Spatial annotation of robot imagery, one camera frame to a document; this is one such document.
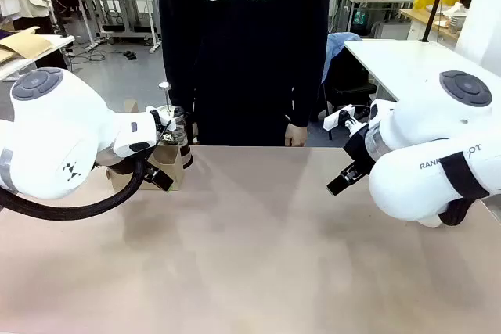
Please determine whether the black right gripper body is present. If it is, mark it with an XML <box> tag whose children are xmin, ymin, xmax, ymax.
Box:
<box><xmin>342</xmin><ymin>125</ymin><xmax>377</xmax><ymax>178</ymax></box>

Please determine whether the person's right forearm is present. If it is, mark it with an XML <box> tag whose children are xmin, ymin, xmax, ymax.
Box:
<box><xmin>159</xmin><ymin>44</ymin><xmax>201</xmax><ymax>126</ymax></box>

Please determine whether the blue cloth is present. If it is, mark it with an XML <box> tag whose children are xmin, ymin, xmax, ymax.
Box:
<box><xmin>321</xmin><ymin>31</ymin><xmax>363</xmax><ymax>84</ymax></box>

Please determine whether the person in black sweater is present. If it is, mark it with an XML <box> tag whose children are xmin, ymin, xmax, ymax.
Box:
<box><xmin>157</xmin><ymin>0</ymin><xmax>333</xmax><ymax>147</ymax></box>

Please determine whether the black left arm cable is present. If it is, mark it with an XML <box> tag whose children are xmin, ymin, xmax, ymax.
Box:
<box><xmin>0</xmin><ymin>156</ymin><xmax>146</xmax><ymax>222</ymax></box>

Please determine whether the brown cardboard sheet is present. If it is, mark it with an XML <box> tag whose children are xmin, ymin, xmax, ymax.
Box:
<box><xmin>0</xmin><ymin>27</ymin><xmax>55</xmax><ymax>60</ymax></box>

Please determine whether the black stand pole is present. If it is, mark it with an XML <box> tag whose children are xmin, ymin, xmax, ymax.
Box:
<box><xmin>420</xmin><ymin>0</ymin><xmax>452</xmax><ymax>44</ymax></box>

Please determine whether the brown cardboard cup carrier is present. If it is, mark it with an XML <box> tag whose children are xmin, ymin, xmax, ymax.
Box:
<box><xmin>106</xmin><ymin>99</ymin><xmax>186</xmax><ymax>192</ymax></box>

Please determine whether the white side table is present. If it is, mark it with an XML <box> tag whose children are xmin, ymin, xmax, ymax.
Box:
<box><xmin>343</xmin><ymin>38</ymin><xmax>501</xmax><ymax>105</ymax></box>

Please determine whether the person's left forearm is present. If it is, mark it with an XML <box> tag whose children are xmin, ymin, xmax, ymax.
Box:
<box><xmin>283</xmin><ymin>48</ymin><xmax>328</xmax><ymax>128</ymax></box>

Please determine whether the person's right hand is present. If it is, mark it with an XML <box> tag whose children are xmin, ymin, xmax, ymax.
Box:
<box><xmin>187</xmin><ymin>120</ymin><xmax>201</xmax><ymax>145</ymax></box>

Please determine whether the wooden table with dishes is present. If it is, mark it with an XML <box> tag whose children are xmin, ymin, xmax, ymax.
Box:
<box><xmin>398</xmin><ymin>2</ymin><xmax>469</xmax><ymax>41</ymax></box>

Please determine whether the person's left hand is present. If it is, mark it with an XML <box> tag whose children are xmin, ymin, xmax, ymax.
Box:
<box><xmin>283</xmin><ymin>122</ymin><xmax>309</xmax><ymax>148</ymax></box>

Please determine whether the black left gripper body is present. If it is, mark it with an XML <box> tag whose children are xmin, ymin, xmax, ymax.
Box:
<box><xmin>102</xmin><ymin>153</ymin><xmax>146</xmax><ymax>179</ymax></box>

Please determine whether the white table with cardboard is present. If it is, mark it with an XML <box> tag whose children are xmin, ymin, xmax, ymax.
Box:
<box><xmin>0</xmin><ymin>34</ymin><xmax>76</xmax><ymax>81</ymax></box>

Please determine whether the glass french press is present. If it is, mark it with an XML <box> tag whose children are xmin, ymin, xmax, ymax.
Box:
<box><xmin>157</xmin><ymin>81</ymin><xmax>195</xmax><ymax>171</ymax></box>

